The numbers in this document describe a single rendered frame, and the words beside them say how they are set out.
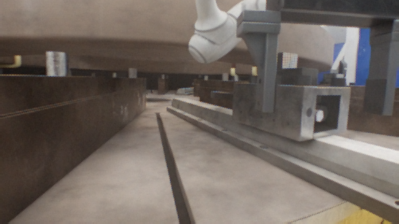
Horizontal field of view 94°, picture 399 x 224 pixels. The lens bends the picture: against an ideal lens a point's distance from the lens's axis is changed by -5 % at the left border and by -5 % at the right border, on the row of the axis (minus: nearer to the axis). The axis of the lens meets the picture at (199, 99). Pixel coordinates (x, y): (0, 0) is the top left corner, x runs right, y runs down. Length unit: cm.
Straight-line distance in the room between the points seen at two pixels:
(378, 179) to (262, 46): 69
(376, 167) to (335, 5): 67
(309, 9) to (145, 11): 82
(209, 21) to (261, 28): 39
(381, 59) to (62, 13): 105
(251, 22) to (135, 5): 81
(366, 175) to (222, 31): 66
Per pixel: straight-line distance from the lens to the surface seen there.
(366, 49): 540
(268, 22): 22
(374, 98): 29
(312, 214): 73
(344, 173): 89
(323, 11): 24
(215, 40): 59
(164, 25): 96
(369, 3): 26
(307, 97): 84
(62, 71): 93
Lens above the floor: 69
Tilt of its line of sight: 6 degrees down
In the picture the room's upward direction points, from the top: 2 degrees clockwise
